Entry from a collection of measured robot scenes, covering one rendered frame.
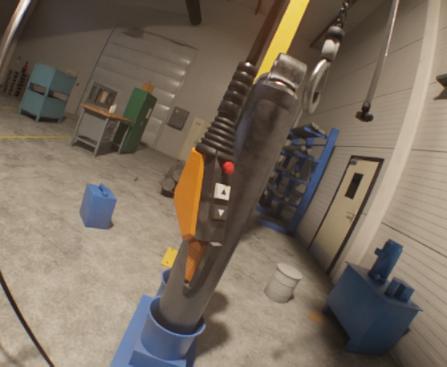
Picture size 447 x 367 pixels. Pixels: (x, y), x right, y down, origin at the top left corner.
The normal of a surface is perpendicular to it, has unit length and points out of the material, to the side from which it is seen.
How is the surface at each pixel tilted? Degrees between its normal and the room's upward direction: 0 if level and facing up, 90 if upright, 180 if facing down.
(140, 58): 90
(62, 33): 90
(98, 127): 90
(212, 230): 69
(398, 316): 90
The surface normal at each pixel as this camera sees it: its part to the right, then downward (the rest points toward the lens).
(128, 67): 0.02, 0.14
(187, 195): -0.64, -0.18
